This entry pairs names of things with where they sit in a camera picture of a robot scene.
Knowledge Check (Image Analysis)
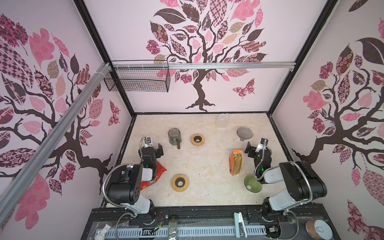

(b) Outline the black wire basket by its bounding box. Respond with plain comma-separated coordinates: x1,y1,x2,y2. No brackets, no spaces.
104,60,171,93

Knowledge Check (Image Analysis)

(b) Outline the aluminium rail back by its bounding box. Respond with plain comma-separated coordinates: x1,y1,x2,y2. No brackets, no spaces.
113,62,296,70

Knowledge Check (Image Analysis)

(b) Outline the aluminium rail left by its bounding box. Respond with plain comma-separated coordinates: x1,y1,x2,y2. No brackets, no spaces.
1,63,111,224

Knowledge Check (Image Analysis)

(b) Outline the brown tape roll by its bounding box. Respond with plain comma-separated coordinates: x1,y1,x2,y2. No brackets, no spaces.
305,220,333,240

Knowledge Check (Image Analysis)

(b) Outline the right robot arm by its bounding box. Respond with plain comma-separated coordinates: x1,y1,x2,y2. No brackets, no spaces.
244,139,327,221

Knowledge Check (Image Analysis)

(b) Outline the aluminium rail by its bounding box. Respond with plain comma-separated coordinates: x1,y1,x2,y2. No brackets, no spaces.
113,62,296,70
1,63,111,224

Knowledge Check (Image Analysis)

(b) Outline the translucent plastic cup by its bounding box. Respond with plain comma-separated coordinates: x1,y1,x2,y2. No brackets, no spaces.
216,114,230,129

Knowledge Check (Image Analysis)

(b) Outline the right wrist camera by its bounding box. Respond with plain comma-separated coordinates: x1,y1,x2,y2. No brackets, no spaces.
260,138,269,149

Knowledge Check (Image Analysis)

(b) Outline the green ribbed glass dripper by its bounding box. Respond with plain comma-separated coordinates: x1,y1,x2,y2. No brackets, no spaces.
244,175,263,193

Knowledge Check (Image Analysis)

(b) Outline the wooden ring dripper holder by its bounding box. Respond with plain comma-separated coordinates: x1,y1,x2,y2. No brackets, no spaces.
191,134,205,146

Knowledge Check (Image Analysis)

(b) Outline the red snack bag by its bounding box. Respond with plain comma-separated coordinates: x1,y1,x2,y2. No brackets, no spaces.
141,162,167,190

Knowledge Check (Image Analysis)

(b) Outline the white stapler tool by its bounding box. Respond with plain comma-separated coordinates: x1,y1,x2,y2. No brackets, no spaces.
234,212,248,239

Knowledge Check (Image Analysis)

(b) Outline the white slotted cable duct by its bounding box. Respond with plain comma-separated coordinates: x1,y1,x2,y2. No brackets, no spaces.
105,226,267,240

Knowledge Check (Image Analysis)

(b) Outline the orange coffee filter pack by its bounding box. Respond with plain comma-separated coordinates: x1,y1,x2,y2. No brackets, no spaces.
229,151,244,176

